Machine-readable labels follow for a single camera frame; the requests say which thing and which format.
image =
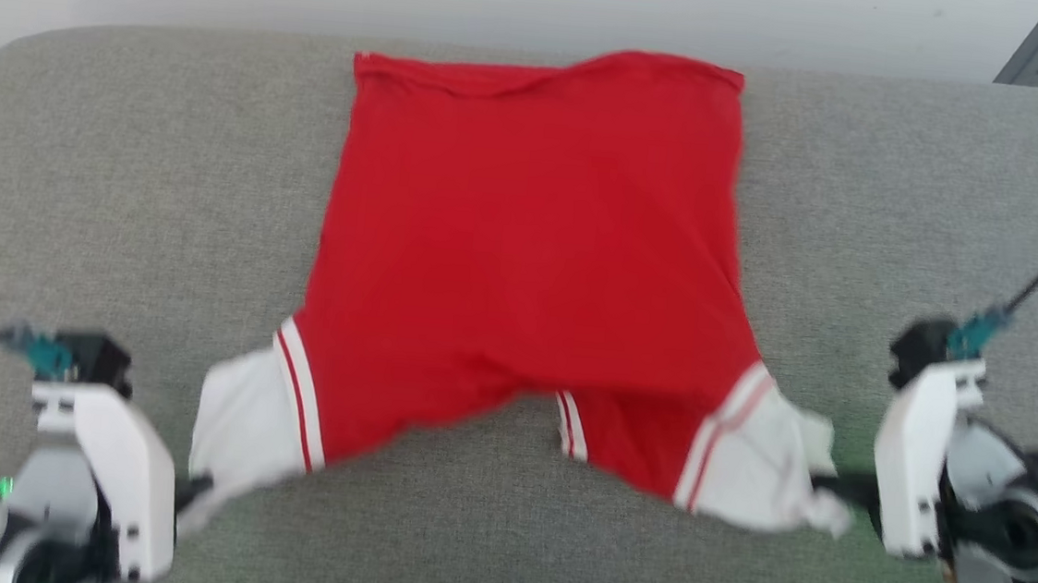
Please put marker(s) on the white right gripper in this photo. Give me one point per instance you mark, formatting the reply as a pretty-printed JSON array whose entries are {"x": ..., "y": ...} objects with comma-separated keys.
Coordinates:
[{"x": 914, "y": 452}]

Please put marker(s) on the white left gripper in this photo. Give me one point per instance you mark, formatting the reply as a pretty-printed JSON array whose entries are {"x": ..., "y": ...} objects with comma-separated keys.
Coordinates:
[{"x": 129, "y": 474}]

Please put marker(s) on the red garment with white sleeves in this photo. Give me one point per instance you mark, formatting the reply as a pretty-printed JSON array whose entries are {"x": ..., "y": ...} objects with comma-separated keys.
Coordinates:
[{"x": 532, "y": 237}]

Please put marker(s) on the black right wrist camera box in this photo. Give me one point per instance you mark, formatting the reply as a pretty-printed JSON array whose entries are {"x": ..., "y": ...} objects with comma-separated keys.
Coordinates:
[{"x": 920, "y": 346}]

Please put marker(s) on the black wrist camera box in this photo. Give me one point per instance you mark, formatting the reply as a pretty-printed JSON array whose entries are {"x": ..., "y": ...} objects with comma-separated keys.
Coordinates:
[
  {"x": 920, "y": 346},
  {"x": 97, "y": 360}
]

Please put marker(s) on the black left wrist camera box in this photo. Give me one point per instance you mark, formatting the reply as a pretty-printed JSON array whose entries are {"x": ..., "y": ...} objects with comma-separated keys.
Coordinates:
[{"x": 97, "y": 360}]

